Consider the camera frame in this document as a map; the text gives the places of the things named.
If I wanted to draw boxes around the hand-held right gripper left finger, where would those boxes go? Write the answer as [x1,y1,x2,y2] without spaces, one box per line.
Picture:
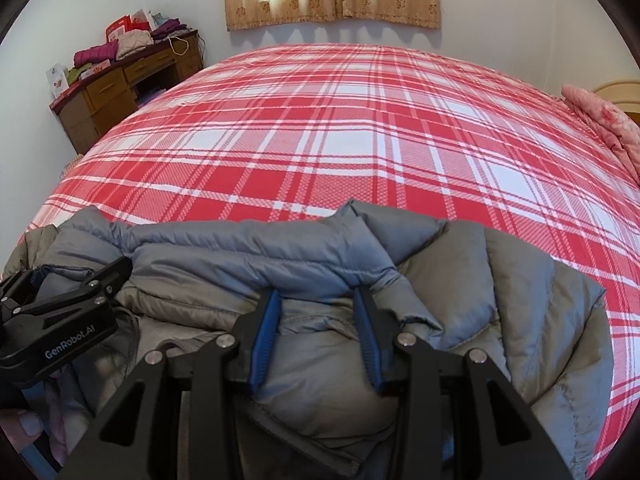
[65,287,284,480]

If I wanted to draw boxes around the grey puffer jacket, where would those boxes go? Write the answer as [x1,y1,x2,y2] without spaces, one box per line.
[0,200,614,480]

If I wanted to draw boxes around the red cardboard box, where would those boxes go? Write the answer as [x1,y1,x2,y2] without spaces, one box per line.
[104,8,154,41]

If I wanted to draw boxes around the red plaid bed sheet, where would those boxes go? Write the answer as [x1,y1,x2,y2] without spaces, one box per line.
[30,42,640,480]

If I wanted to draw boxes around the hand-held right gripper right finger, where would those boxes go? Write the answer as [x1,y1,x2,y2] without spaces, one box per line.
[352,285,576,480]

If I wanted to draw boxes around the white card box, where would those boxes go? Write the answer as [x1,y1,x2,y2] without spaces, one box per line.
[45,63,69,99]

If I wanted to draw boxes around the brown wooden desk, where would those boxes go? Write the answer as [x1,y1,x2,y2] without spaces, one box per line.
[48,28,206,156]

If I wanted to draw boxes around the wooden bed headboard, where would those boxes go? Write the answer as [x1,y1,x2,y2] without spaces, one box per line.
[592,77,640,127]

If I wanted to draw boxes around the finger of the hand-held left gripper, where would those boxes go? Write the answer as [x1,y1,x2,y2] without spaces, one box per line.
[27,256,134,312]
[0,269,49,307]

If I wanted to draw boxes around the purple folded clothes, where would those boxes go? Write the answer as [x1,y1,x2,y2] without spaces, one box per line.
[149,18,189,41]

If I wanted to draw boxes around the beige folded clothes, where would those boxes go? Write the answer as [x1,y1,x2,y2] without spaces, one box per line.
[115,29,154,59]

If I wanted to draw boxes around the maroon folded clothes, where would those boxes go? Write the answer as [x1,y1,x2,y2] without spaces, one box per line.
[73,43,119,67]

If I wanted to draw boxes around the person's left hand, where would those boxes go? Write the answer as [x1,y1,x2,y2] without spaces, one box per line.
[0,406,47,457]

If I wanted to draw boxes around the pink floral folded blanket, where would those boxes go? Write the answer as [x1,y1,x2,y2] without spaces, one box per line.
[561,83,640,184]

